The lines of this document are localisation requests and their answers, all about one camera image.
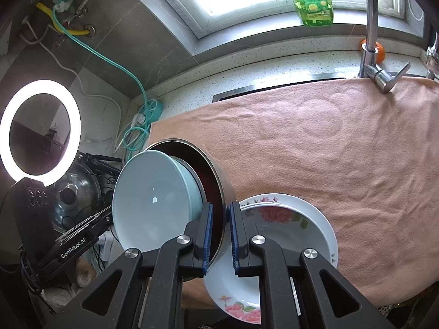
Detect green hose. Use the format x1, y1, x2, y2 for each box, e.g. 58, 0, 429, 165
51, 7, 158, 151

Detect large white plate pink peonies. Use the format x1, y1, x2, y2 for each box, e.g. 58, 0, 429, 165
202, 197, 326, 324

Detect chrome faucet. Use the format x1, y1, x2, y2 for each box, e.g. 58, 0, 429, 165
358, 0, 411, 94

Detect white ring light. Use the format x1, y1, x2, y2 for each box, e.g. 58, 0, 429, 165
0, 80, 82, 186

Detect orange fruit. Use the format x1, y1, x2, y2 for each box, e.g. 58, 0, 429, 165
359, 39, 386, 63

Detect green round power strip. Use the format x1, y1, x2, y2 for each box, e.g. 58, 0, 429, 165
139, 98, 162, 126

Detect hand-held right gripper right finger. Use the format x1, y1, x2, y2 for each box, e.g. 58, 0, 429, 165
229, 200, 395, 329

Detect steel pot lid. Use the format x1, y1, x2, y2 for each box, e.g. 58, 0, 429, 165
51, 171, 103, 237

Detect black tripod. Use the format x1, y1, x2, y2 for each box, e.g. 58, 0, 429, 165
77, 152, 124, 179

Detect black control panel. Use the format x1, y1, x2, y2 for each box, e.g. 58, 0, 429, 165
10, 176, 57, 247

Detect white window frame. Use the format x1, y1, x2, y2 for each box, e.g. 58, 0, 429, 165
147, 0, 426, 55

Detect light blue ceramic bowl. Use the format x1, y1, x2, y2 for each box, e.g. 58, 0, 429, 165
112, 150, 203, 251

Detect white fluffy cloth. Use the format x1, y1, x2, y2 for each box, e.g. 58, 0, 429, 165
43, 259, 97, 311

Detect chrome sprayer hose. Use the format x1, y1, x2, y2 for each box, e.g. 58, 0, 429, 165
423, 31, 439, 79

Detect yellow pipe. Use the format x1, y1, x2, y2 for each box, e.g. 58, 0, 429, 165
36, 2, 93, 38

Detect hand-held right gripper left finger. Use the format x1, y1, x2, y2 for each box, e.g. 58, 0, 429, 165
43, 203, 214, 329

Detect white power adapter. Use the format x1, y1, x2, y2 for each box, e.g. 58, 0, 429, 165
96, 231, 120, 264

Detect stainless steel bowl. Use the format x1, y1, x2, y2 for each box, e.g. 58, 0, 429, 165
142, 138, 235, 282

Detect white power cable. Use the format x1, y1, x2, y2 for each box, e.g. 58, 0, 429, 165
21, 15, 146, 153

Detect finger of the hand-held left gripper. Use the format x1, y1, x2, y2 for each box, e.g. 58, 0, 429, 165
57, 207, 114, 240

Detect pink towel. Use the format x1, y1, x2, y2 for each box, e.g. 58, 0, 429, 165
147, 75, 439, 311

